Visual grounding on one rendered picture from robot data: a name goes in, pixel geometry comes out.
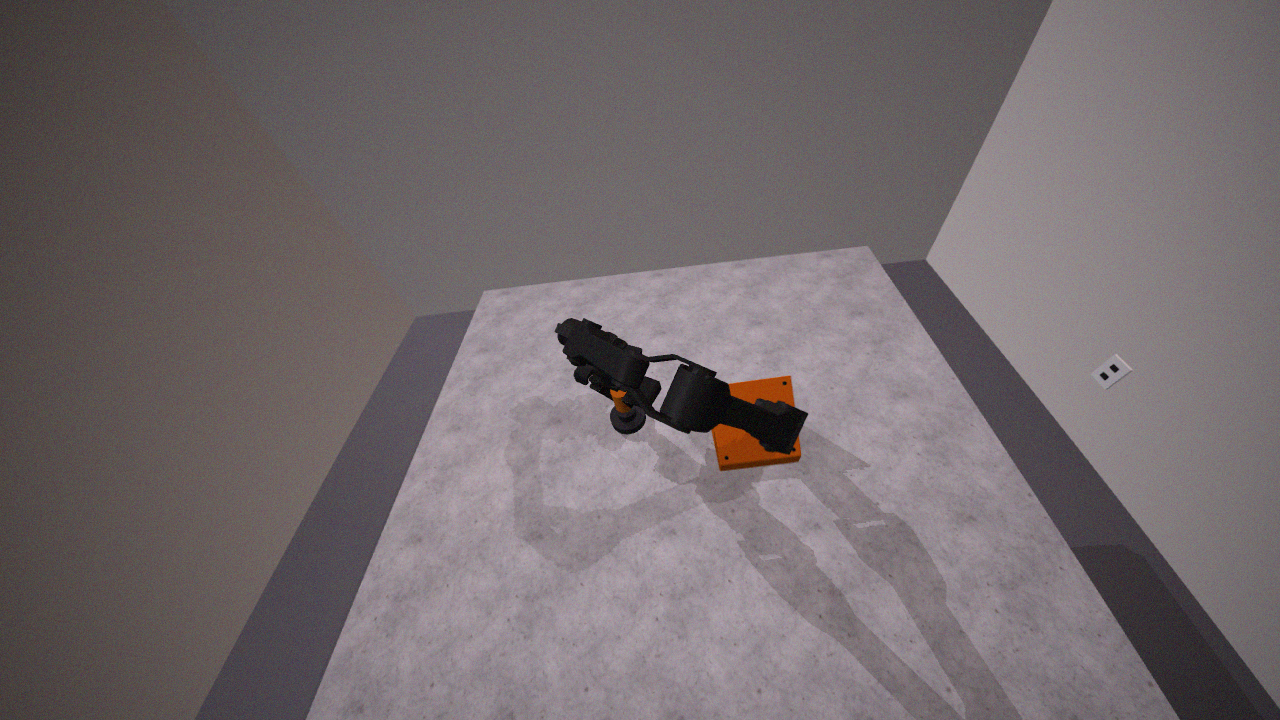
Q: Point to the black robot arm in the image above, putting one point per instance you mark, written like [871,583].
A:
[696,400]

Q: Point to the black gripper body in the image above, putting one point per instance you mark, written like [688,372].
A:
[650,387]

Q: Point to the orange knob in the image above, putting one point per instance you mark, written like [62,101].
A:
[617,397]

